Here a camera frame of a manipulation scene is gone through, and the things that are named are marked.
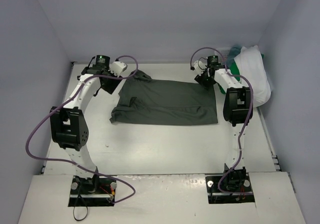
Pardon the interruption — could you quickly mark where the grey t shirt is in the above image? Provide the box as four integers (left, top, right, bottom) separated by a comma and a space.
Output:
109, 71, 218, 126

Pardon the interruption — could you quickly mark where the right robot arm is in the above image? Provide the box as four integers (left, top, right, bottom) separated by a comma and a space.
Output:
191, 56, 253, 190

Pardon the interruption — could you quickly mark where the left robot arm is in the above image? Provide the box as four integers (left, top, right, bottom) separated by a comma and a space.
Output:
50, 55, 128, 194

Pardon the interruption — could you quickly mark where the green t shirt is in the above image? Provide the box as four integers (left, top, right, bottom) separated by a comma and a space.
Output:
218, 52, 265, 94

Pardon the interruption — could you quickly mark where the white laundry basket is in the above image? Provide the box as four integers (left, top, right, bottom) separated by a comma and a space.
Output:
219, 48, 230, 64

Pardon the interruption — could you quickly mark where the light blue garment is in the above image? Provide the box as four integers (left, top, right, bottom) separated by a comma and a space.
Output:
226, 44, 242, 67

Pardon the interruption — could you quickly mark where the white t shirt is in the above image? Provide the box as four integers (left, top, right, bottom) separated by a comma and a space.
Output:
234, 45, 272, 108

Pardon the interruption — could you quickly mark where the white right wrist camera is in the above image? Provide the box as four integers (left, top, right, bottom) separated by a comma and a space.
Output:
191, 60, 207, 76

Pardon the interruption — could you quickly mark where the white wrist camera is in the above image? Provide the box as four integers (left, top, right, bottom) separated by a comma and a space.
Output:
191, 60, 207, 76
109, 61, 128, 77

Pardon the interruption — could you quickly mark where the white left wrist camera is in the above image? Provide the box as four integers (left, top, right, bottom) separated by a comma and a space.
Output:
109, 61, 128, 77

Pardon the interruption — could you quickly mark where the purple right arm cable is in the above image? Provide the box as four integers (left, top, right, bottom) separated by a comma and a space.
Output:
189, 47, 254, 193

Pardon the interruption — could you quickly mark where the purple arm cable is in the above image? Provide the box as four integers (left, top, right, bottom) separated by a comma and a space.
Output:
25, 55, 139, 204
189, 47, 254, 193

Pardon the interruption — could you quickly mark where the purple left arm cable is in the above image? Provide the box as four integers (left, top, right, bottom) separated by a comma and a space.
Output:
25, 55, 139, 204

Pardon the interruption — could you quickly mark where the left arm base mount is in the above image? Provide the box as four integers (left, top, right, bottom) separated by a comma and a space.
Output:
68, 176, 117, 207

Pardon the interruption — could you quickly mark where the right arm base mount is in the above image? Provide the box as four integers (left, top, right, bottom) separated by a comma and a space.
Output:
205, 174, 255, 204

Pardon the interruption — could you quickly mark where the black loop cable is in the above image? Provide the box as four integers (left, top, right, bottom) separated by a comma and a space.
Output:
72, 183, 89, 221

